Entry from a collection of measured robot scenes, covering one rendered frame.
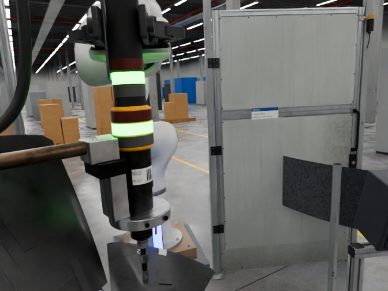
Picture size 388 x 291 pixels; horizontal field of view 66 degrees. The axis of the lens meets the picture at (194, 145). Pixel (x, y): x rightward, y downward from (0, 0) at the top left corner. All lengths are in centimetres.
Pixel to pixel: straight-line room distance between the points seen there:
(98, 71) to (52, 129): 730
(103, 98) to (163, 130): 748
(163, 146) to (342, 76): 178
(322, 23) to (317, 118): 67
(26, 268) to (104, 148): 14
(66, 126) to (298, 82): 636
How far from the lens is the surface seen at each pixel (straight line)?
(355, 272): 97
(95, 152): 30
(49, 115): 781
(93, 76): 55
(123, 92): 31
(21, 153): 29
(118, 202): 32
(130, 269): 58
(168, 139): 97
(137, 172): 32
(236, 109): 219
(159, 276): 56
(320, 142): 246
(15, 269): 36
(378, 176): 91
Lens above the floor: 150
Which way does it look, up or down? 11 degrees down
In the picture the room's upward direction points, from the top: 3 degrees counter-clockwise
